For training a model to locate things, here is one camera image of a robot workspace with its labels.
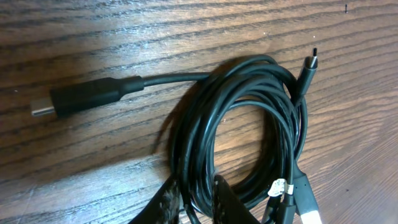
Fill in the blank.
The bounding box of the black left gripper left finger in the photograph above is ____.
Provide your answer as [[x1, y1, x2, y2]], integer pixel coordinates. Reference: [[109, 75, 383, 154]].
[[129, 175, 180, 224]]

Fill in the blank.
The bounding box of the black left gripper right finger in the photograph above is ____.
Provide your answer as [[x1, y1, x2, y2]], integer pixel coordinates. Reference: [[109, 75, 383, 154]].
[[212, 175, 259, 224]]

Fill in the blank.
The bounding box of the black cable with white tag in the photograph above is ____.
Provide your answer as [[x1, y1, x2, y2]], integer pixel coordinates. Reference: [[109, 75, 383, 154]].
[[30, 54, 308, 224]]

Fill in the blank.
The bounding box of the thin black usb cable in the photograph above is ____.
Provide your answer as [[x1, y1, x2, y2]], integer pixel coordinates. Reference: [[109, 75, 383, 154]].
[[174, 47, 323, 224]]

